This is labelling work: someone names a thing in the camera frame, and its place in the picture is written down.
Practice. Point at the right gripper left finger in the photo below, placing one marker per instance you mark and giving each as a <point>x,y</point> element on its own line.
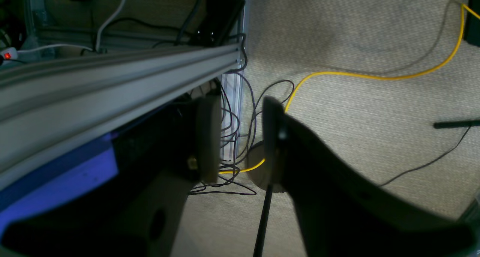
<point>160,157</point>

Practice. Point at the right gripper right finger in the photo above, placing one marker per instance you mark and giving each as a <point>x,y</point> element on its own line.
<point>339,212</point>

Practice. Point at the black tripod leg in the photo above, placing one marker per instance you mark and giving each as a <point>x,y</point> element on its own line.
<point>457,124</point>

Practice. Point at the aluminium table frame rail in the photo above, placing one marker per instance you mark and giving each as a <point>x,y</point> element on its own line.
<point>50,108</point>

